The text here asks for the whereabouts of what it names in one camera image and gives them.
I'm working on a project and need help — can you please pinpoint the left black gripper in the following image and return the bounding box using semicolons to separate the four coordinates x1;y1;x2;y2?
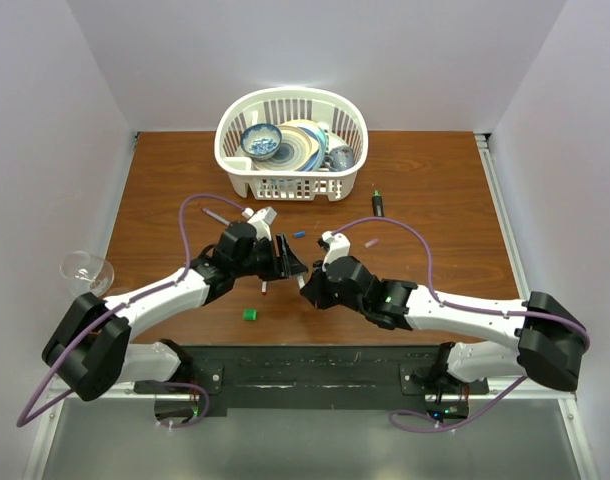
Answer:
233;232;307;281

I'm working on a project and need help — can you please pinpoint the blue white porcelain bowl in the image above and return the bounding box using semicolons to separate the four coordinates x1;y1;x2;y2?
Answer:
240;123;282;161

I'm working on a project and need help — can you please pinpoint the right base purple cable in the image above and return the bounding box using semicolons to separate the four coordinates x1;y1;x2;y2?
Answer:
388;374;529;434

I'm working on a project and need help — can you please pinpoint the black green highlighter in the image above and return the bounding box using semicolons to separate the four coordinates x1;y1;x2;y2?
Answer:
371;190;385;217

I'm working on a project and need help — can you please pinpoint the purple marker pen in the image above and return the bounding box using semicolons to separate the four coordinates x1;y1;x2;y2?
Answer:
202;208;231;225

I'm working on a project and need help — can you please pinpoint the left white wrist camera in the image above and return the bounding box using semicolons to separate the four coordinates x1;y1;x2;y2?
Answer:
242;207;277;240

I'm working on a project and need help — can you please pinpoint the aluminium frame rail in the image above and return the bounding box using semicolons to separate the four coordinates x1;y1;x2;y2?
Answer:
474;133;530;298

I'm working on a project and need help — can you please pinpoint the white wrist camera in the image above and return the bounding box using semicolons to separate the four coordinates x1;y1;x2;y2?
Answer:
318;231;351;271
242;207;277;240

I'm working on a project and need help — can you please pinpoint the grey patterned mug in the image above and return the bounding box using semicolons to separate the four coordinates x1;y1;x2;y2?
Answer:
323;146;355;172

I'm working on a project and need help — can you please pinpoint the purple pen cap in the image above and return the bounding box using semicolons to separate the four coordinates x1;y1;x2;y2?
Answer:
364;238;379;248

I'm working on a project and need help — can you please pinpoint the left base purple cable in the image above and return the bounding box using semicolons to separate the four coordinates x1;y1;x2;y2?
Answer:
154;382;214;430

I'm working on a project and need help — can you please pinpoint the beige swirl plate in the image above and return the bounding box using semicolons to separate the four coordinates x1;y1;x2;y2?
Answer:
253;126;317;172

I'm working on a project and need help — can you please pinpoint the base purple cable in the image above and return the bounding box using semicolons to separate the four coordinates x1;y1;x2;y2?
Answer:
154;382;214;430
388;374;529;434

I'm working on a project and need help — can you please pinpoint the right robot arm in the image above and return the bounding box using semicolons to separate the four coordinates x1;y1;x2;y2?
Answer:
299;256;589;393

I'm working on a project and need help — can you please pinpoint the green pen cap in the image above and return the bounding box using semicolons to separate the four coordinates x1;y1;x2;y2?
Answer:
243;309;257;321

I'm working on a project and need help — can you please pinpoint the white plastic dish basket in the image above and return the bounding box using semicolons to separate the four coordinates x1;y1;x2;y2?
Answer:
214;87;368;201

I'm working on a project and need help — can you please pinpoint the clear wine glass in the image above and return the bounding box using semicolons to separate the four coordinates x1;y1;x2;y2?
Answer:
59;251;128;299

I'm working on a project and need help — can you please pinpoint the blue rimmed plate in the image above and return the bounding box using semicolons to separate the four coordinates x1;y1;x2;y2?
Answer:
300;119;328;172

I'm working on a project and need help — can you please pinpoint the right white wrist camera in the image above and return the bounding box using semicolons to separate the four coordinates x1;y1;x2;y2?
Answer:
318;231;351;271

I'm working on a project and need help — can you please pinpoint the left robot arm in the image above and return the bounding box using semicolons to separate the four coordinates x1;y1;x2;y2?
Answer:
42;222;308;401

